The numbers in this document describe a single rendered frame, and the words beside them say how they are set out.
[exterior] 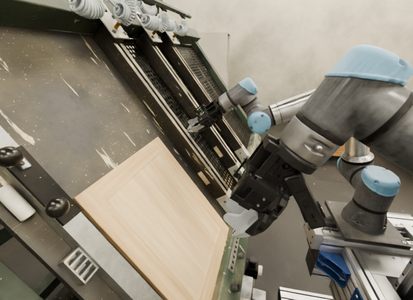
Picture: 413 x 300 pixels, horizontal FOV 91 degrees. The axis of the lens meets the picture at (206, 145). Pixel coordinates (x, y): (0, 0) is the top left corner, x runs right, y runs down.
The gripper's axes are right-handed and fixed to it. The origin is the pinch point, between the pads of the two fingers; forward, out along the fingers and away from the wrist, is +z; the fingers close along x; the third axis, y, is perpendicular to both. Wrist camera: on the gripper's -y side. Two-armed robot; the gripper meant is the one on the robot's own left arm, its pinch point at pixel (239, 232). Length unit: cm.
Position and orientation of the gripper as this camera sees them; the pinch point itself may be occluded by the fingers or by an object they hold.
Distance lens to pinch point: 44.2
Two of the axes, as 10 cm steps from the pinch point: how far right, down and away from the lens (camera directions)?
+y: -8.7, -5.0, -0.4
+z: -4.6, 7.7, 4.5
